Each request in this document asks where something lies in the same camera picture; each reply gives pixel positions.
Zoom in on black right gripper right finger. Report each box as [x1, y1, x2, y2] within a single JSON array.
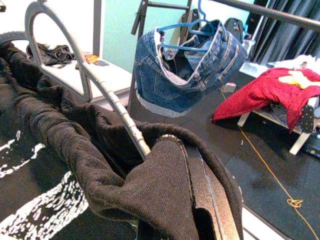
[[185, 145, 241, 240]]

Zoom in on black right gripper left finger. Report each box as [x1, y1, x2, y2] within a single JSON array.
[[124, 136, 201, 240]]

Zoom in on black shirt with white print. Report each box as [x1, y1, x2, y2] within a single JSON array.
[[0, 41, 245, 240]]

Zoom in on blue plastic hanger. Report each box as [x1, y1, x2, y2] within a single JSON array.
[[156, 0, 221, 53]]

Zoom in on blue denim shorts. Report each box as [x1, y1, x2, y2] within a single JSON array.
[[134, 19, 248, 118]]

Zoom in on white bench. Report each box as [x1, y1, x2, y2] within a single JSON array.
[[237, 94, 320, 156]]

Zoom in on small grey box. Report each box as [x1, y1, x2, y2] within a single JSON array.
[[222, 82, 237, 94]]

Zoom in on black electronic box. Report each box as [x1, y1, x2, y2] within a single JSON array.
[[302, 133, 320, 160]]

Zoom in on red cloth with yellow print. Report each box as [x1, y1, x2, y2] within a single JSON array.
[[212, 67, 320, 133]]

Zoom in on grey upholstered ottoman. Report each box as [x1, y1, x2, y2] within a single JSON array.
[[39, 52, 133, 103]]

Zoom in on small orange box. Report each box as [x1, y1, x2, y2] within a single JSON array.
[[84, 53, 97, 65]]

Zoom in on crumpled white plastic bag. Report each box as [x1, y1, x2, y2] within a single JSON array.
[[272, 53, 320, 71]]

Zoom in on dark curtain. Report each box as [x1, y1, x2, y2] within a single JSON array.
[[249, 0, 320, 66]]

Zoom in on black backpack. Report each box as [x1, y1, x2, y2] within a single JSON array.
[[223, 17, 245, 45]]

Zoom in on black metal clothes rack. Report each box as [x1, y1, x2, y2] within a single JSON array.
[[127, 0, 320, 116]]

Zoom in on yellow cord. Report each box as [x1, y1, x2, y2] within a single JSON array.
[[219, 87, 313, 240]]

